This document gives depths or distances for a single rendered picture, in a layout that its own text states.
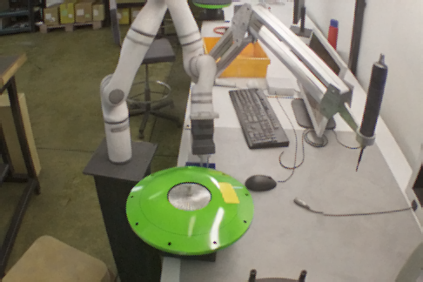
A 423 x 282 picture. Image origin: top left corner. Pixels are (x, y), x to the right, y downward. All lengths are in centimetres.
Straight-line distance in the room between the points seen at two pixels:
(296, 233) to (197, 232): 35
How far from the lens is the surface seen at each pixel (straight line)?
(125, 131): 139
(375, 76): 78
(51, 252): 149
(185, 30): 123
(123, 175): 140
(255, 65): 193
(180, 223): 88
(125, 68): 127
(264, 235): 110
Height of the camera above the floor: 171
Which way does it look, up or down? 33 degrees down
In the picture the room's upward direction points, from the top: 2 degrees clockwise
